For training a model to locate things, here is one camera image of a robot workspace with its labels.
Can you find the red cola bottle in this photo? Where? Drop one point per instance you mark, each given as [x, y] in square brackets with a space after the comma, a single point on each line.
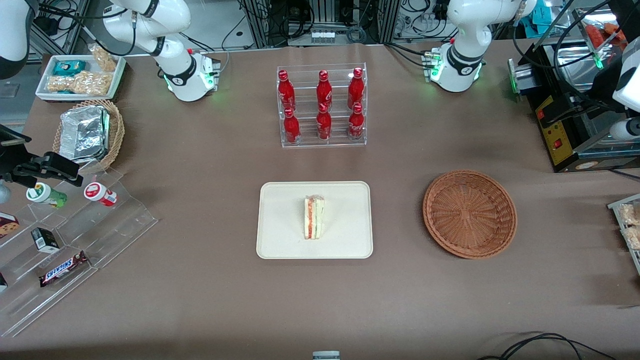
[356, 89]
[323, 122]
[291, 127]
[286, 90]
[324, 90]
[356, 122]

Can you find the red snack canister white lid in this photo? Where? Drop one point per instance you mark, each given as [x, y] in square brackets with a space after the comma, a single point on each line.
[100, 194]

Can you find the clear bag of crackers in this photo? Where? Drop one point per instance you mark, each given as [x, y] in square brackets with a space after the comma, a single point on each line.
[630, 214]
[634, 238]

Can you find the tray with rice snacks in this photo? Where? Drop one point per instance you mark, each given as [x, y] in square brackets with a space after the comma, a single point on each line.
[620, 205]

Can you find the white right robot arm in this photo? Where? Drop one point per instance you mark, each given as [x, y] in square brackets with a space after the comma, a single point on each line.
[175, 75]

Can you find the large clear peanut snack bag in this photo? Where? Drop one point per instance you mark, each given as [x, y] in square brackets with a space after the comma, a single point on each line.
[80, 84]

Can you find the green snack canister white lid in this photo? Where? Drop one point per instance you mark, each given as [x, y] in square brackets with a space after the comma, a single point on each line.
[46, 195]

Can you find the brown round wicker basket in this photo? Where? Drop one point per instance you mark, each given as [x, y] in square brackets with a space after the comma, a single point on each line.
[470, 215]

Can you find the black packet with white print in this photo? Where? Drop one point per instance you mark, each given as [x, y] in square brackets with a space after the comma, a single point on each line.
[2, 282]

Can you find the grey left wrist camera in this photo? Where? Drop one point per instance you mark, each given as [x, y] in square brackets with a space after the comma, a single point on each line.
[627, 130]

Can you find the black food warmer appliance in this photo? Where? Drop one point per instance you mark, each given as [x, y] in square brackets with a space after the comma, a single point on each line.
[555, 130]

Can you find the clear acrylic stepped display stand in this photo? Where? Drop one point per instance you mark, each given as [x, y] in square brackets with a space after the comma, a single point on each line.
[120, 220]

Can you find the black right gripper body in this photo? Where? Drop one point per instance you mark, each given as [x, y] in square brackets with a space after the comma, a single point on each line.
[9, 161]

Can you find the clear acrylic bottle rack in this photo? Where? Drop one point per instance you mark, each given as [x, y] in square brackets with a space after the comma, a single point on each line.
[305, 142]

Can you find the small black carton box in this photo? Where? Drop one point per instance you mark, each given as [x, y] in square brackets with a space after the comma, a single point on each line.
[46, 241]

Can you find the Snickers chocolate bar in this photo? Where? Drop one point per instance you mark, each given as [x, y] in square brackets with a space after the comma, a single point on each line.
[62, 270]

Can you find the silver foil packs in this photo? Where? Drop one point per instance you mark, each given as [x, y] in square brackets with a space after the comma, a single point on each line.
[85, 132]

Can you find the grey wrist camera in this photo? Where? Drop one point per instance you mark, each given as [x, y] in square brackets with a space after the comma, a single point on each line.
[627, 130]
[4, 192]

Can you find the light wicker basket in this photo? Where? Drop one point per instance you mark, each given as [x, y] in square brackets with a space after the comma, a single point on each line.
[116, 135]

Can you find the small grey device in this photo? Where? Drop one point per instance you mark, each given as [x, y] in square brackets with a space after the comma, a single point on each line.
[326, 355]

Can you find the teal snack packet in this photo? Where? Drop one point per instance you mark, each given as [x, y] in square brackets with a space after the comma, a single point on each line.
[69, 67]

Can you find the white plastic snack bin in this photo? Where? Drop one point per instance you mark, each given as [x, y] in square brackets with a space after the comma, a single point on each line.
[45, 95]

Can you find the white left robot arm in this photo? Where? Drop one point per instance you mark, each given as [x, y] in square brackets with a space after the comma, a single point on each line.
[462, 30]

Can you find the small clear peanut snack bag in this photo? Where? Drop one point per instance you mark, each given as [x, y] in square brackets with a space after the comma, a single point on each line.
[104, 59]

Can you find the triangular sandwich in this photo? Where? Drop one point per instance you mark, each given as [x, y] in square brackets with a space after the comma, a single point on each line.
[314, 217]

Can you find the silver metal cylinder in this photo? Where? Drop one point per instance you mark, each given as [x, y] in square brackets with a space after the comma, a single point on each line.
[521, 77]

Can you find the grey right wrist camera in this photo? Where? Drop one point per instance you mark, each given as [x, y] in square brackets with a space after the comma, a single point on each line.
[4, 192]

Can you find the brown cookie box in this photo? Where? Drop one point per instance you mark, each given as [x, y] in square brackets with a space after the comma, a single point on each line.
[7, 225]

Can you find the cream rectangular serving tray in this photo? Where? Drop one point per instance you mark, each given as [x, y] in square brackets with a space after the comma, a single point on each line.
[285, 230]

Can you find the white power strip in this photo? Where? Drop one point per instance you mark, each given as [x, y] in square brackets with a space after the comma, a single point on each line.
[323, 36]

